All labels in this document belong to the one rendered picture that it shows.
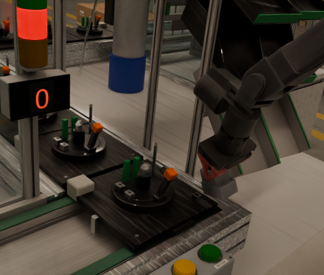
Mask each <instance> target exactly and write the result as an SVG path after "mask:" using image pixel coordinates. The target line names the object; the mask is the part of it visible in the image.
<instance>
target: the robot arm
mask: <svg viewBox="0 0 324 275"><path fill-rule="evenodd" d="M323 65H324V18H323V19H322V20H320V21H319V22H318V23H316V24H315V25H313V26H312V27H311V28H310V29H308V30H307V31H306V32H304V33H303V34H302V35H300V36H299V37H298V38H296V39H295V40H293V41H291V42H289V43H287V44H285V45H284V46H282V47H281V48H280V49H278V50H277V51H276V52H275V53H273V54H272V55H270V56H269V57H264V58H263V59H262V60H260V61H259V62H257V63H256V64H255V65H254V66H252V67H251V68H250V69H248V70H247V71H246V72H245V74H244V75H243V78H242V80H241V81H240V80H239V79H238V78H236V77H235V76H233V75H232V74H231V73H229V72H228V71H227V70H226V69H224V68H210V69H209V70H208V72H207V73H206V74H205V75H204V76H203V77H202V78H201V79H199V81H198V82H197V84H196V85H195V87H194V94H195V95H196V96H197V97H198V98H199V99H200V100H201V101H202V102H203V103H204V104H205V105H206V106H207V107H208V108H209V109H210V110H211V111H212V112H213V113H215V114H216V115H218V114H220V113H223V112H225V111H226V113H225V116H224V118H223V121H222V123H221V125H220V127H219V130H218V132H217V134H215V135H213V136H211V137H209V138H207V139H205V140H204V141H202V142H200V143H199V145H198V148H197V149H198V150H197V155H198V156H199V159H200V162H201V164H202V168H203V175H204V177H205V178H206V180H207V181H210V180H212V179H214V178H216V177H218V176H220V175H222V174H223V173H225V172H226V169H227V170H228V169H231V168H232V167H234V166H236V165H238V164H240V163H242V162H244V161H246V160H247V159H249V158H250V157H251V155H252V153H251V151H255V148H256V147H257V145H256V144H255V143H254V142H253V141H252V140H251V138H250V135H251V133H252V131H253V129H254V127H255V125H256V123H257V122H258V120H259V118H260V116H261V107H269V106H271V105H272V103H273V102H274V101H275V100H277V99H280V98H282V97H283V96H285V95H287V94H288V93H289V92H291V91H292V90H294V89H295V88H297V87H298V86H299V84H300V83H301V82H303V81H304V80H306V79H307V78H309V77H310V76H312V75H313V74H314V73H315V72H316V71H317V70H318V69H319V68H321V67H322V66H323ZM208 165H209V166H210V168H211V170H212V172H213V173H212V174H210V175H209V174H208Z"/></svg>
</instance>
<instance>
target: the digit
mask: <svg viewBox="0 0 324 275"><path fill-rule="evenodd" d="M29 105H30V115H33V114H36V113H41V112H46V111H51V110H53V80H49V81H42V82H36V83H29Z"/></svg>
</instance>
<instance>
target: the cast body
mask: <svg viewBox="0 0 324 275"><path fill-rule="evenodd" d="M200 173H201V177H202V181H201V185H202V189H203V193H204V194H207V195H209V196H212V197H215V198H218V199H220V200H225V199H227V198H228V197H230V196H231V195H233V194H235V193H236V192H238V189H237V184H236V180H235V179H234V178H231V174H230V169H228V170H227V169H226V172H225V173H223V174H222V175H220V176H218V177H216V178H214V179H212V180H210V181H207V180H206V178H205V177H204V175H203V168H202V169H200ZM212 173H213V172H212V170H211V168H210V166H209V165H208V174H209V175H210V174H212Z"/></svg>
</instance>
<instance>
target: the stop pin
mask: <svg viewBox="0 0 324 275"><path fill-rule="evenodd" d="M91 232H92V233H93V234H94V235H95V234H97V233H99V217H98V216H97V215H96V214H95V215H93V216H91Z"/></svg>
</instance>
